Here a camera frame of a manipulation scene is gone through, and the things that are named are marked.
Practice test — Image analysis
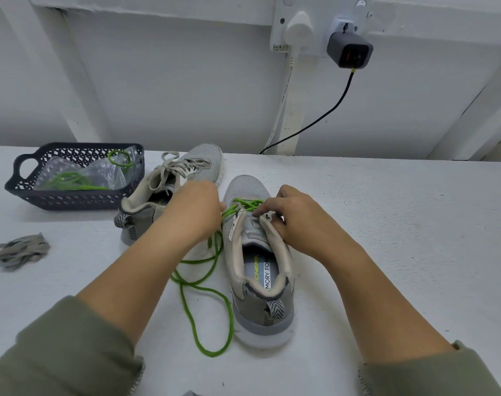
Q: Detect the white wall socket plate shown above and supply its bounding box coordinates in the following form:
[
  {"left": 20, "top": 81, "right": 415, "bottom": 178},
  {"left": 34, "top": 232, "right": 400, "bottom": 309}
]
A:
[{"left": 270, "top": 0, "right": 375, "bottom": 56}]

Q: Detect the gray charger adapter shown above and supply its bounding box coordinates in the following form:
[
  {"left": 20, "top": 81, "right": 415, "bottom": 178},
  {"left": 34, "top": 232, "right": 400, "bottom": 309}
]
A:
[{"left": 326, "top": 30, "right": 374, "bottom": 70}]

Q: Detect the person's left hand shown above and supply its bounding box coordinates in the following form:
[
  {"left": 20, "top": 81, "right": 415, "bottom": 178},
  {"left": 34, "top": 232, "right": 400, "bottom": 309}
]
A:
[{"left": 164, "top": 179, "right": 227, "bottom": 249}]

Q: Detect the white plug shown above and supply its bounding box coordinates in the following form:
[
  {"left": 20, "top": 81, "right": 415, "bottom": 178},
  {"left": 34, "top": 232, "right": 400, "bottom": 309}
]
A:
[{"left": 284, "top": 10, "right": 316, "bottom": 50}]

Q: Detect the beige shoelace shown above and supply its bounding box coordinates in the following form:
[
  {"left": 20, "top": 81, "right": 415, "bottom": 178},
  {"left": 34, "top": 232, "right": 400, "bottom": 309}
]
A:
[
  {"left": 0, "top": 233, "right": 51, "bottom": 271},
  {"left": 150, "top": 152, "right": 212, "bottom": 195}
]

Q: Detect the person's left forearm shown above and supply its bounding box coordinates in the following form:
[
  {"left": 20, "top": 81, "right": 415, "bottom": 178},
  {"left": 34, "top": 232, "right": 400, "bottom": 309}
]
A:
[{"left": 0, "top": 228, "right": 204, "bottom": 396}]

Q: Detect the black cable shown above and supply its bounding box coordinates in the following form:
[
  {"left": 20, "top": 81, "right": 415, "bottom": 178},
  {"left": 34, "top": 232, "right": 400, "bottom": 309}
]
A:
[{"left": 259, "top": 68, "right": 356, "bottom": 155}]

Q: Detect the white cable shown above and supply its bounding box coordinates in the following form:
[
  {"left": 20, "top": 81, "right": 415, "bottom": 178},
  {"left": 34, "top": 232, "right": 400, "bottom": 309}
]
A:
[{"left": 265, "top": 48, "right": 297, "bottom": 153}]

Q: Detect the green shoelace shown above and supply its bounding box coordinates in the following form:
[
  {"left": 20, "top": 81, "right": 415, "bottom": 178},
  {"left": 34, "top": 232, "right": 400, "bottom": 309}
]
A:
[
  {"left": 170, "top": 197, "right": 268, "bottom": 358},
  {"left": 40, "top": 149, "right": 136, "bottom": 192}
]

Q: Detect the person's right forearm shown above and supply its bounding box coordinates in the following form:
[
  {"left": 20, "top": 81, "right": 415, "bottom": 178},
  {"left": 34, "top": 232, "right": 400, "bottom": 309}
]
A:
[{"left": 326, "top": 241, "right": 501, "bottom": 396}]

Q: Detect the dark plastic lattice basket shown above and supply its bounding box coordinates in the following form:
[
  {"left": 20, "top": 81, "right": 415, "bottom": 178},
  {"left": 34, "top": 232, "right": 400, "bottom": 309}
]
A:
[{"left": 4, "top": 142, "right": 146, "bottom": 211}]

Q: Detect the gray sneaker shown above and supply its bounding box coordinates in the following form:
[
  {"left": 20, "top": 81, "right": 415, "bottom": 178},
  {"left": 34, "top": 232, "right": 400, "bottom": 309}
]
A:
[
  {"left": 113, "top": 143, "right": 224, "bottom": 246},
  {"left": 221, "top": 174, "right": 297, "bottom": 351}
]

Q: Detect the person's right hand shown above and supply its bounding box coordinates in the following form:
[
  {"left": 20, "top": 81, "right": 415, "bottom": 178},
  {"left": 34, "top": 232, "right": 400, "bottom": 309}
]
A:
[{"left": 252, "top": 184, "right": 356, "bottom": 266}]

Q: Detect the clear plastic bag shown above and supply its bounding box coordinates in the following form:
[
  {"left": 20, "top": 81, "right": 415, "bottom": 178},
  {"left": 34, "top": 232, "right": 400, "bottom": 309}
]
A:
[{"left": 31, "top": 151, "right": 143, "bottom": 193}]

